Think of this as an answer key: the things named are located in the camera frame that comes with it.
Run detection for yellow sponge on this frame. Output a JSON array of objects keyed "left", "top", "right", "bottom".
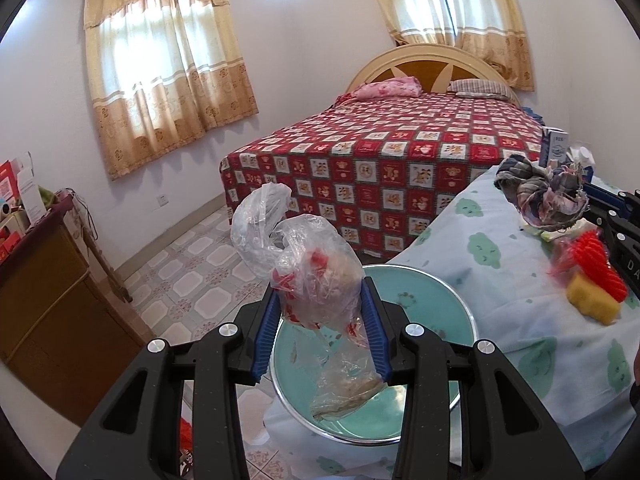
[{"left": 566, "top": 272, "right": 620, "bottom": 326}]

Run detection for white tall milk carton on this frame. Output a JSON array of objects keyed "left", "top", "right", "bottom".
[{"left": 538, "top": 127, "right": 570, "bottom": 167}]

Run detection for wall power socket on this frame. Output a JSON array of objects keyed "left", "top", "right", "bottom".
[{"left": 156, "top": 194, "right": 169, "bottom": 207}]

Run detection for pink pillow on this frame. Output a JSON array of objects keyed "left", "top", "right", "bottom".
[{"left": 352, "top": 76, "right": 423, "bottom": 101}]

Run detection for red patterned bed cover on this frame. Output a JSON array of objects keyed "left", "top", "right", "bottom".
[{"left": 219, "top": 93, "right": 542, "bottom": 256}]

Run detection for right beige curtain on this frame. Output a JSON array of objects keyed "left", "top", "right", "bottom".
[{"left": 376, "top": 0, "right": 535, "bottom": 92}]

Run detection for striped pillow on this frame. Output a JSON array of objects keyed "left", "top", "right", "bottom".
[{"left": 447, "top": 78, "right": 513, "bottom": 100}]

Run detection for cloud print tablecloth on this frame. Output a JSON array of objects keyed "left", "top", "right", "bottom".
[{"left": 264, "top": 170, "right": 639, "bottom": 479}]

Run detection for blue small milk carton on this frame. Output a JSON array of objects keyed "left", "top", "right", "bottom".
[{"left": 570, "top": 145, "right": 596, "bottom": 183}]

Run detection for teal metal basin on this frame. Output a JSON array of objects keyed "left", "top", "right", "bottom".
[{"left": 270, "top": 263, "right": 478, "bottom": 447}]

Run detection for plaid cloth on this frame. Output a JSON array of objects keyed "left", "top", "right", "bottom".
[{"left": 494, "top": 155, "right": 588, "bottom": 232}]

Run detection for brown wooden cabinet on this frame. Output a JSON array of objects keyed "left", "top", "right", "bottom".
[{"left": 1, "top": 197, "right": 143, "bottom": 426}]

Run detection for beige curtain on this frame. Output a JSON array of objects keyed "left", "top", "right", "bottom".
[
  {"left": 84, "top": 0, "right": 258, "bottom": 180},
  {"left": 376, "top": 0, "right": 535, "bottom": 92}
]

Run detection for red boxes on cabinet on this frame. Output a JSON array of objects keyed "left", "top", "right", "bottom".
[{"left": 1, "top": 154, "right": 47, "bottom": 261}]

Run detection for red plastic bag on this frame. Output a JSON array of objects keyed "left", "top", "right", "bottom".
[{"left": 549, "top": 230, "right": 628, "bottom": 302}]

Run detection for red bag on floor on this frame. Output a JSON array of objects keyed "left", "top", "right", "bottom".
[{"left": 179, "top": 418, "right": 193, "bottom": 477}]

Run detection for clear plastic bag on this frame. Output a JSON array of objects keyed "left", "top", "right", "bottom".
[{"left": 230, "top": 183, "right": 384, "bottom": 420}]

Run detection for left beige curtain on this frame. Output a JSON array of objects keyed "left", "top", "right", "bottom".
[{"left": 84, "top": 0, "right": 258, "bottom": 180}]

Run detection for cream wooden headboard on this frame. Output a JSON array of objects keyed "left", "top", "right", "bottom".
[{"left": 346, "top": 44, "right": 520, "bottom": 105}]

